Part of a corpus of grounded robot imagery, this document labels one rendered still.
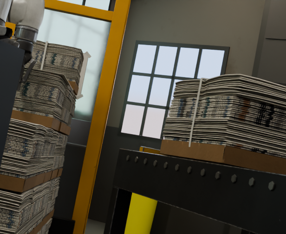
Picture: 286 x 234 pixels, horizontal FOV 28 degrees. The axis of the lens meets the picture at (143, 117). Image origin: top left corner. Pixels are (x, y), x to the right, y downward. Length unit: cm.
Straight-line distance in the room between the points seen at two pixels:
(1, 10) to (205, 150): 63
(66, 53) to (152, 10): 390
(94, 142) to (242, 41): 310
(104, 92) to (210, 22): 312
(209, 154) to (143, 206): 441
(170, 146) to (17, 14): 101
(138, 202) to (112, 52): 255
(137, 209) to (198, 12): 230
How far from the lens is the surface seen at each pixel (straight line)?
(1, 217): 191
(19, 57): 155
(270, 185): 112
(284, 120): 155
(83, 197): 357
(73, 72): 307
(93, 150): 356
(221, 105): 151
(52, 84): 248
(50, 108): 247
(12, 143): 189
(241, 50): 628
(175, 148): 168
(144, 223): 593
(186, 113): 168
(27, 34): 242
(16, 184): 189
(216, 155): 147
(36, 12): 244
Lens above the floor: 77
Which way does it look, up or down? 4 degrees up
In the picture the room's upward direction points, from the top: 11 degrees clockwise
